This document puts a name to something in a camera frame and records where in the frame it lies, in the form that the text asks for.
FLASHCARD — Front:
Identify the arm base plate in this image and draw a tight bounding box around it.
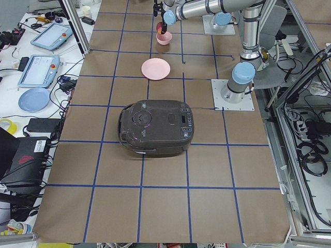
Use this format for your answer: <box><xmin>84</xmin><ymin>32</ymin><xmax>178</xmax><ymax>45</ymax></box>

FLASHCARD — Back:
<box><xmin>202</xmin><ymin>14</ymin><xmax>235</xmax><ymax>36</ymax></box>
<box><xmin>211</xmin><ymin>79</ymin><xmax>254</xmax><ymax>111</ymax></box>

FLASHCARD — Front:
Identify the pink plate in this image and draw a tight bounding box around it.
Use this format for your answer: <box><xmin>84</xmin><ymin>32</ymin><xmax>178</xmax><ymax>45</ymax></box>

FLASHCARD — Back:
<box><xmin>141</xmin><ymin>58</ymin><xmax>171</xmax><ymax>81</ymax></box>

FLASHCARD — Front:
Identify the far teach pendant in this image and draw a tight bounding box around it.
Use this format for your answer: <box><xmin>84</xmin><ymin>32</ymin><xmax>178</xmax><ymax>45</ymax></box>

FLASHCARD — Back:
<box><xmin>30</xmin><ymin>23</ymin><xmax>73</xmax><ymax>51</ymax></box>

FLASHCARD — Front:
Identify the pot with yellow contents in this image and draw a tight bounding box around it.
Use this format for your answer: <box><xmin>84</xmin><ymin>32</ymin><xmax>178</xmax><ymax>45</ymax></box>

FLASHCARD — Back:
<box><xmin>259</xmin><ymin>46</ymin><xmax>270</xmax><ymax>71</ymax></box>

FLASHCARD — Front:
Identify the dark grey rice cooker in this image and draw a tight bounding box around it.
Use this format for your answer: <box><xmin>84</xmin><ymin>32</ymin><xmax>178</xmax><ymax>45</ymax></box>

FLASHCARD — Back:
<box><xmin>117</xmin><ymin>100</ymin><xmax>194</xmax><ymax>156</ymax></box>

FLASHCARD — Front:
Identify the aluminium frame post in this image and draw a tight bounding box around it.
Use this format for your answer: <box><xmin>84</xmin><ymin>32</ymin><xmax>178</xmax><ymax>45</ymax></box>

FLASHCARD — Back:
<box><xmin>58</xmin><ymin>0</ymin><xmax>91</xmax><ymax>55</ymax></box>

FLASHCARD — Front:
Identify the red apple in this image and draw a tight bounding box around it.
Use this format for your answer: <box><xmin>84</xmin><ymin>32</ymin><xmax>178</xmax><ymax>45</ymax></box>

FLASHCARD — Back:
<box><xmin>156</xmin><ymin>22</ymin><xmax>164</xmax><ymax>35</ymax></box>

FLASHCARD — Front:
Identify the yellow tape roll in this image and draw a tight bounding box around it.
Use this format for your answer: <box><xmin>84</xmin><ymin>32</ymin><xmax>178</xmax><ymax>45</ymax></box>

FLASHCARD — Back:
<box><xmin>0</xmin><ymin>118</ymin><xmax>18</xmax><ymax>135</ymax></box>

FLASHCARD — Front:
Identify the blue plate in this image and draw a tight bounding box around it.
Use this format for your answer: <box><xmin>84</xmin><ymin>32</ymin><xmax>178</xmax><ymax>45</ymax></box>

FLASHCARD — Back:
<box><xmin>18</xmin><ymin>87</ymin><xmax>50</xmax><ymax>113</ymax></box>

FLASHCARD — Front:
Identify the black power adapter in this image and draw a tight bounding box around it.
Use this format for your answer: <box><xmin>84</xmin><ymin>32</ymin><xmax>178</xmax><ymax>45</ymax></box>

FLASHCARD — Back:
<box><xmin>26</xmin><ymin>118</ymin><xmax>61</xmax><ymax>133</ymax></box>

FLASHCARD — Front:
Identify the teach pendant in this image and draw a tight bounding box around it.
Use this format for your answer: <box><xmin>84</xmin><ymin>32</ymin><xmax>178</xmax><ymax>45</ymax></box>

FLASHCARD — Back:
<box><xmin>18</xmin><ymin>55</ymin><xmax>60</xmax><ymax>88</ymax></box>
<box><xmin>30</xmin><ymin>23</ymin><xmax>73</xmax><ymax>51</ymax></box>

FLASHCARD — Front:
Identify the near teach pendant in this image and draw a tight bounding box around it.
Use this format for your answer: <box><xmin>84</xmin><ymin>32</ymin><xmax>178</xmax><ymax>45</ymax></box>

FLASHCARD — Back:
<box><xmin>18</xmin><ymin>55</ymin><xmax>60</xmax><ymax>88</ymax></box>

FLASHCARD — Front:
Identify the grey chair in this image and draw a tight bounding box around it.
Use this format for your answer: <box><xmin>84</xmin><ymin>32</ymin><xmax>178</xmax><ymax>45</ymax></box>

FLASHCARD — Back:
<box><xmin>253</xmin><ymin>5</ymin><xmax>287</xmax><ymax>89</ymax></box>

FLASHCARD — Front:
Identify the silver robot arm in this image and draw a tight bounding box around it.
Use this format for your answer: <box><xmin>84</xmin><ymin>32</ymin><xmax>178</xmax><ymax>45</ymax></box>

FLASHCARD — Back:
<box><xmin>153</xmin><ymin>0</ymin><xmax>268</xmax><ymax>103</ymax></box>

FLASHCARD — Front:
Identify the pink bowl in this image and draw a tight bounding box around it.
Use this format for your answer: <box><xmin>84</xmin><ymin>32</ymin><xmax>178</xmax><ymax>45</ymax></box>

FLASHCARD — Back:
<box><xmin>156</xmin><ymin>32</ymin><xmax>173</xmax><ymax>45</ymax></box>

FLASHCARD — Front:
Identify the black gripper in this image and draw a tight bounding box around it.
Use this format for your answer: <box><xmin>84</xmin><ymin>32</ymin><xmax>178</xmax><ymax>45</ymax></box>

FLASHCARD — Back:
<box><xmin>153</xmin><ymin>0</ymin><xmax>167</xmax><ymax>34</ymax></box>

